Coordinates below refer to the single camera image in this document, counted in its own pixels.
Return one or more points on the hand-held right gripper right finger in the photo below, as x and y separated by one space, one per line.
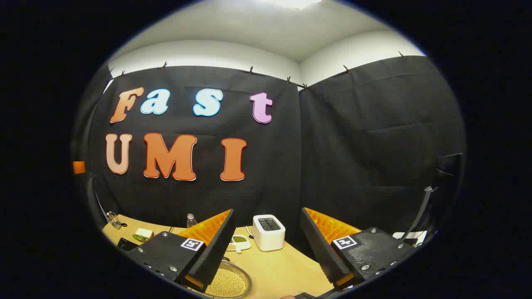
320 249

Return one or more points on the white toaster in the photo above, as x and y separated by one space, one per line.
268 238

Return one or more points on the steel pot with soybeans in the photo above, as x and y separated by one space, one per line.
232 282

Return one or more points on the white divided dish with beans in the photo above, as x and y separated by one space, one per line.
241 241

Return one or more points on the clear plastic water bottle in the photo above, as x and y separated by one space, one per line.
191 221

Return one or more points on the sandwich with lettuce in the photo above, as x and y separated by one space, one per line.
144 234

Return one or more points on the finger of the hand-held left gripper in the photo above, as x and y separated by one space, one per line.
79 167

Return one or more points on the black induction cooktop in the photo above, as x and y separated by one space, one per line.
124 243

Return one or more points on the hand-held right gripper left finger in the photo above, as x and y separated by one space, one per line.
216 245

